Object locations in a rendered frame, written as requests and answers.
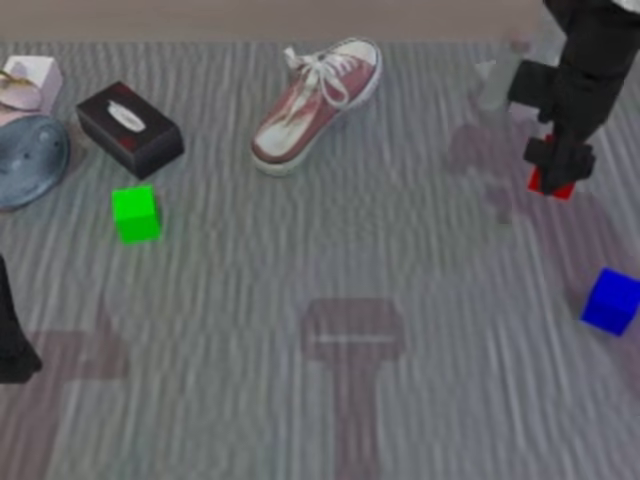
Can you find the clear bottle pink cap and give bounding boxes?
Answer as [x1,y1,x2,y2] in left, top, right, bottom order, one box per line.
[474,37,532,112]

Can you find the red canvas shoe white laces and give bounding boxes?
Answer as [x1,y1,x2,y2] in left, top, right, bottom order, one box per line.
[251,37,384,177]

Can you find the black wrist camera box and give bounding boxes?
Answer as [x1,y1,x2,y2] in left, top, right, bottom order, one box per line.
[506,59,560,124]

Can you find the red cube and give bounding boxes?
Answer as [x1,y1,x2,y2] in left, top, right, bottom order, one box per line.
[527,133,576,201]

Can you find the grey-blue round plate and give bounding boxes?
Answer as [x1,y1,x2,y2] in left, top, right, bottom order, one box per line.
[0,116,72,210]

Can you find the white square box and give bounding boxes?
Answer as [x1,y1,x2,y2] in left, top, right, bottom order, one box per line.
[3,55,64,115]

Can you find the blue cube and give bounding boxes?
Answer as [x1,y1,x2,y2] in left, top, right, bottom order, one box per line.
[579,267,640,338]

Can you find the green cube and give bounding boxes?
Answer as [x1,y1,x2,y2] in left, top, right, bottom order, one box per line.
[111,184,163,245]

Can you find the black tissue box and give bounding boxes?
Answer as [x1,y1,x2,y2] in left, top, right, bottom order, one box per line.
[75,81,186,181]

